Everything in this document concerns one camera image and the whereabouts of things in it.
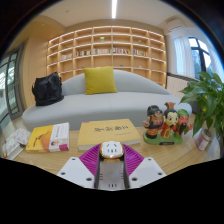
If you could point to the white cube charger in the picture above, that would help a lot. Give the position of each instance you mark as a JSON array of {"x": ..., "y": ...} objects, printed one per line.
[{"x": 111, "y": 149}]

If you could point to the white wall air conditioner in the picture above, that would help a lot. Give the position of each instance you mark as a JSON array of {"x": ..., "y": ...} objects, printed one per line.
[{"x": 175, "y": 25}]

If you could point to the three-figure cartoon figurine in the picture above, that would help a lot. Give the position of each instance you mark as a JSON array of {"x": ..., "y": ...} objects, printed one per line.
[{"x": 168, "y": 125}]

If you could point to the long ceiling light strip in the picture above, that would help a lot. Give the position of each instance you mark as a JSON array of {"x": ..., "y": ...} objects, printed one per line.
[{"x": 114, "y": 9}]

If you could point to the glass door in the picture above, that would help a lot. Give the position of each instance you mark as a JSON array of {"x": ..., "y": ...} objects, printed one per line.
[{"x": 10, "y": 86}]

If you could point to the black bag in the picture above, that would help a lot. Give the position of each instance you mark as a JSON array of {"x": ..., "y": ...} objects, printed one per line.
[{"x": 48, "y": 90}]

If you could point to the grey curved sofa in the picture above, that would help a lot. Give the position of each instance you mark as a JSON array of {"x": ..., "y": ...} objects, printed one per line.
[{"x": 100, "y": 106}]

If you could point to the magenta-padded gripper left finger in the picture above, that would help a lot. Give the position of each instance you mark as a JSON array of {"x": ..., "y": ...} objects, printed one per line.
[{"x": 89, "y": 158}]

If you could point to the yellow cushion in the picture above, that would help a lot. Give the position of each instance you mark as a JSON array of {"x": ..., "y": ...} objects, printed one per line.
[{"x": 100, "y": 80}]

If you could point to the dark-framed window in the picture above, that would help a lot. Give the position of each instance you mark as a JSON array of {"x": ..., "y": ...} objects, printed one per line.
[{"x": 201, "y": 56}]

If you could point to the white sheer curtain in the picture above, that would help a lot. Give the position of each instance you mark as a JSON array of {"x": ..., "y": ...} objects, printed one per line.
[
  {"x": 183, "y": 56},
  {"x": 217, "y": 66}
]

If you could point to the wooden wall shelf unit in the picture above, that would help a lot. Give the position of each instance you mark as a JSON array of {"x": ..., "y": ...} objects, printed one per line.
[{"x": 106, "y": 56}]

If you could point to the large yellow book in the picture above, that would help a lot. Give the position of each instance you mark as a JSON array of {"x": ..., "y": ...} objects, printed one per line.
[{"x": 108, "y": 133}]

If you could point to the small white red cup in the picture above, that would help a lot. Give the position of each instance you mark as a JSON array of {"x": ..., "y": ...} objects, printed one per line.
[{"x": 203, "y": 140}]

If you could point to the yellow and white book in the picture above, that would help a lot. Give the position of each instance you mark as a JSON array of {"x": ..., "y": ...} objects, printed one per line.
[{"x": 46, "y": 138}]

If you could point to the green potted plant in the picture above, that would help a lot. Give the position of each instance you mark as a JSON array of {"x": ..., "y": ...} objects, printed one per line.
[{"x": 208, "y": 96}]

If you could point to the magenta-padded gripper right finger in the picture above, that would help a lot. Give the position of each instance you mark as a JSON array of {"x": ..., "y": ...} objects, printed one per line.
[{"x": 133, "y": 159}]

